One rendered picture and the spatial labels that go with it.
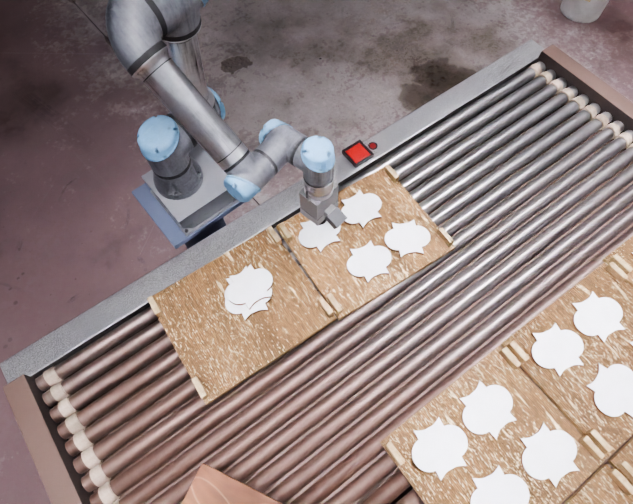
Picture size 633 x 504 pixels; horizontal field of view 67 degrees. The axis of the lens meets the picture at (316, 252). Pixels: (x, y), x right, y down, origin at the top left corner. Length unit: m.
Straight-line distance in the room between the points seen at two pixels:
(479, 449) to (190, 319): 0.82
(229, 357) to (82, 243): 1.60
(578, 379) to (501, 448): 0.28
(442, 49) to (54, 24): 2.59
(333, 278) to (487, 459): 0.60
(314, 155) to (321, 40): 2.37
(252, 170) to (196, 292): 0.46
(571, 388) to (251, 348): 0.83
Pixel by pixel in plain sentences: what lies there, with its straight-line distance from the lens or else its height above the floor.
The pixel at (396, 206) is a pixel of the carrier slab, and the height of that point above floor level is 0.94.
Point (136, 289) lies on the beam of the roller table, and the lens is 1.49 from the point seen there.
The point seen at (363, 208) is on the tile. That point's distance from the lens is 1.48.
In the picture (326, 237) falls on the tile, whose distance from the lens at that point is 1.42.
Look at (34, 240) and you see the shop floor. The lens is 2.92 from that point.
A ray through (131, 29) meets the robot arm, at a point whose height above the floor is 1.57.
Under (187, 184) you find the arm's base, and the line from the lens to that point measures 1.50.
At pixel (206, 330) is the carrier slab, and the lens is 1.36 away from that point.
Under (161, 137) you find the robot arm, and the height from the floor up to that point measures 1.19.
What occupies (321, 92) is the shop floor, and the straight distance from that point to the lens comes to 3.09.
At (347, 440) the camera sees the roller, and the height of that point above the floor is 0.92.
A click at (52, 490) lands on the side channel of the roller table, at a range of 1.41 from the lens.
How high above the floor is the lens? 2.20
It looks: 64 degrees down
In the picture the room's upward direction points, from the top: 2 degrees counter-clockwise
